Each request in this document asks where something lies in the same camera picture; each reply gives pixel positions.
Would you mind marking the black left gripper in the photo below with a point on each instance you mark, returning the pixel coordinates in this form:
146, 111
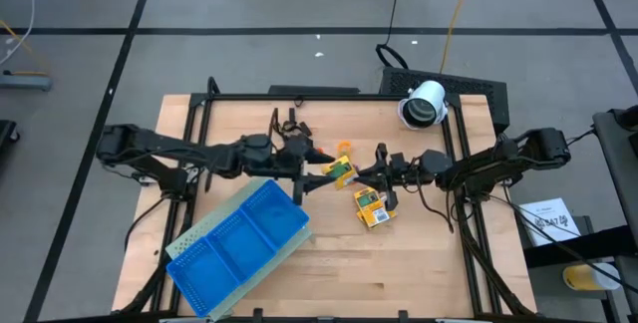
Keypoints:
291, 156

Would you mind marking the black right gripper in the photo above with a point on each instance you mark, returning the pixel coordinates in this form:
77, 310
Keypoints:
406, 171

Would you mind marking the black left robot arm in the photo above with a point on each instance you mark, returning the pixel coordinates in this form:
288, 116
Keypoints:
164, 141

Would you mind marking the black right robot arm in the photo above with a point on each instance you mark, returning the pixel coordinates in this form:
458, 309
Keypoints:
498, 158

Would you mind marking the yellow coil wristband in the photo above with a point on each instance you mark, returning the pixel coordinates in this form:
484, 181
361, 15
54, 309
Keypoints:
344, 144

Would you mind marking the blue plastic basket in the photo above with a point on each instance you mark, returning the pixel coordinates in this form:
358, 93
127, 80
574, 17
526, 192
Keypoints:
274, 213
241, 245
202, 278

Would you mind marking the black flat bar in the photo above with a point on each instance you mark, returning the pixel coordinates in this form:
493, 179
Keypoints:
314, 90

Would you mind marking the black perforated metal case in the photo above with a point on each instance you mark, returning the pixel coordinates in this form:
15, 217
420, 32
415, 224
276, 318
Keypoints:
478, 89

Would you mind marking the pale green perforated shelf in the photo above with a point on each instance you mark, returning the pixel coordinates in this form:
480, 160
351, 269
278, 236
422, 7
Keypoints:
192, 240

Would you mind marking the black table clamp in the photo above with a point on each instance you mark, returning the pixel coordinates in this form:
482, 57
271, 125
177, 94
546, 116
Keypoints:
257, 315
403, 316

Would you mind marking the white printed paper sheet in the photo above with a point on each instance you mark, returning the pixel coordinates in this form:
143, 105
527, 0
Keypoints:
548, 213

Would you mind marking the yellow white cylinder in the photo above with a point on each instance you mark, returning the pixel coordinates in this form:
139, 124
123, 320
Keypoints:
583, 278

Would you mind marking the black side cart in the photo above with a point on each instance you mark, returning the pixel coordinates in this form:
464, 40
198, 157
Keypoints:
618, 163

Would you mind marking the black floor equipment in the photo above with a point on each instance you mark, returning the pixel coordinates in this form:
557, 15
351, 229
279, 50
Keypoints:
7, 131

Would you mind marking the black aluminium table frame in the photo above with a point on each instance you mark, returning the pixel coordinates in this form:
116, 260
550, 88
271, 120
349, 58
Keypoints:
324, 97

